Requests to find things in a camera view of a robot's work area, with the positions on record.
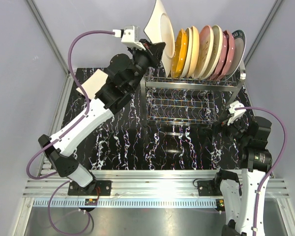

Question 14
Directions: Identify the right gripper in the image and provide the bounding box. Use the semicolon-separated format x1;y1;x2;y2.
203;113;251;146

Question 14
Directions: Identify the white square plate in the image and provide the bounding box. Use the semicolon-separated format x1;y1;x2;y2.
82;69;108;99
144;0;175;77

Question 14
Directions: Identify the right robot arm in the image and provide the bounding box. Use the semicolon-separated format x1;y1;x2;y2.
210;117;272;236

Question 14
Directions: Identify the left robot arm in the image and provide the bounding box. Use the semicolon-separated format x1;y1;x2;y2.
38;39;166;195

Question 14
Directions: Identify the stainless steel dish rack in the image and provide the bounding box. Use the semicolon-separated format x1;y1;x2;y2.
140;62;246;126

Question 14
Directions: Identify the yellow dotted plate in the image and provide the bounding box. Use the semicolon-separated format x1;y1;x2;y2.
171;29;188;78

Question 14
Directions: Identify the pink speckled plate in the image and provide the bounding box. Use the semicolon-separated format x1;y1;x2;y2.
193;25;214;79

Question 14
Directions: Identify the cream bordered plate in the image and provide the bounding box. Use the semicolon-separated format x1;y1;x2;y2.
203;25;223;79

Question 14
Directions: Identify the pink dotted plate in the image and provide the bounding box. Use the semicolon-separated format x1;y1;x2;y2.
213;30;235;81

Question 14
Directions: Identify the grey green-rimmed plate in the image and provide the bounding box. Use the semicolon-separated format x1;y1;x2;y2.
226;29;246;78

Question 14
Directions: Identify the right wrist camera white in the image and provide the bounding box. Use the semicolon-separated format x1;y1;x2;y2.
227;100;246;126

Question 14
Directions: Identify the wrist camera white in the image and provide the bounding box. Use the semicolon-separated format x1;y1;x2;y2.
227;100;246;126
113;25;143;49

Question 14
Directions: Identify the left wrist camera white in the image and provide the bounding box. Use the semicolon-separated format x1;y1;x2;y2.
113;25;143;49

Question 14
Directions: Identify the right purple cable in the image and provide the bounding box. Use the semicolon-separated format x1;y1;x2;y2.
235;107;288;236

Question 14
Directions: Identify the purple cable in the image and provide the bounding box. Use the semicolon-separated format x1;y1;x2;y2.
26;29;116;179
235;107;288;236

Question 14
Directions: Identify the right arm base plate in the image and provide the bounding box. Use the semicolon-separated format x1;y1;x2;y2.
196;179;222;197

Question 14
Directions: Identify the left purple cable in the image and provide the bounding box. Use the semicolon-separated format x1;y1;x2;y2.
26;29;116;179

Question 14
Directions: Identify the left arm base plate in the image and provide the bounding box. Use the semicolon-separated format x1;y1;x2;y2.
68;180;112;196

